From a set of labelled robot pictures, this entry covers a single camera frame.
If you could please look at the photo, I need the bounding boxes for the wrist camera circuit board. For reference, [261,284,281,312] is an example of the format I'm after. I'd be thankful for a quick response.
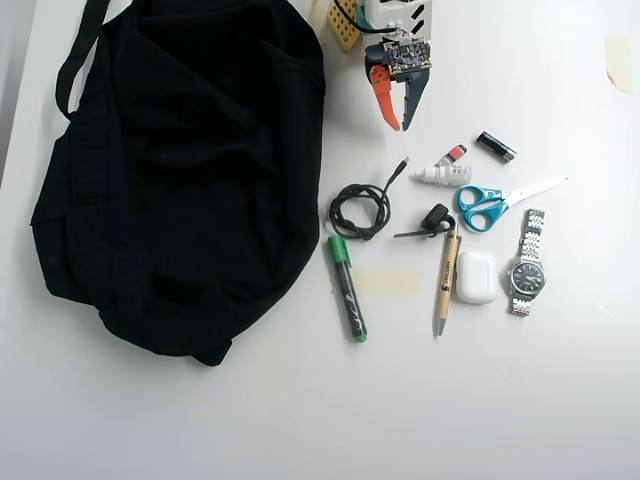
[378,36,433,77]

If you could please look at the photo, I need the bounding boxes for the black fabric bag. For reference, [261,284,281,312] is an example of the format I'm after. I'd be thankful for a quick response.
[30,0,327,368]

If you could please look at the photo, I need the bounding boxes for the white earbuds case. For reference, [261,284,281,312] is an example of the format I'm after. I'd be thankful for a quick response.
[454,251,499,305]

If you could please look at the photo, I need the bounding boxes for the red silver small tube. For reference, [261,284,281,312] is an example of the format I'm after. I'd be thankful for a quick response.
[433,143,469,169]

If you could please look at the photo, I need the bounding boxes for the yellow perforated block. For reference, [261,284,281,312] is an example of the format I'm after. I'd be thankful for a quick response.
[325,0,363,54]

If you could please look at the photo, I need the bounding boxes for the beige tape piece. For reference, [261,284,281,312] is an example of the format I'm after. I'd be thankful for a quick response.
[604,33,635,95]

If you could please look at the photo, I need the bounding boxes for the green black marker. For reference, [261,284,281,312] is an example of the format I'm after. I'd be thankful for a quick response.
[327,234,369,345]

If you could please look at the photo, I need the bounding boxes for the black usb stick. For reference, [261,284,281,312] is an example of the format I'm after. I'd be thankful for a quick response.
[475,130,518,165]

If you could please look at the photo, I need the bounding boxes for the coiled black charging cable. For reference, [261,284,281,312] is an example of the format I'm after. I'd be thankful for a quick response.
[328,156,411,242]

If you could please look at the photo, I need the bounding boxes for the blue handled scissors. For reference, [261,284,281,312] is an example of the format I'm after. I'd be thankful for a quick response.
[454,176,570,233]

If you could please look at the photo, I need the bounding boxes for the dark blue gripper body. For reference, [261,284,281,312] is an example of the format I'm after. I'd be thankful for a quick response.
[363,41,431,84]

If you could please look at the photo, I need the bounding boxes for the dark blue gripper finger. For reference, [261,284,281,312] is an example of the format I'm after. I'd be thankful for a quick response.
[400,69,431,133]

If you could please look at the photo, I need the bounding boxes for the wooden ballpoint pen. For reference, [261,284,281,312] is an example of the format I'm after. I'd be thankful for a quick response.
[432,222,464,338]

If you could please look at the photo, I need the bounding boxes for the silver metal wristwatch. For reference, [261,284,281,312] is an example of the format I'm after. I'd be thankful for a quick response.
[506,208,547,317]

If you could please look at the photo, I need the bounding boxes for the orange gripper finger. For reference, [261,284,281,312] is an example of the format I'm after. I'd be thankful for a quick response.
[367,63,403,133]

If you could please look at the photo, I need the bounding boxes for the black clip earpiece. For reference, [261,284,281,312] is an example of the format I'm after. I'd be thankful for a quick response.
[393,203,457,240]

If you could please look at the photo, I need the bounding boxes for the white eye drops bottle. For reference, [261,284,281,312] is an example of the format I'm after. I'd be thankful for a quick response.
[410,165,473,187]

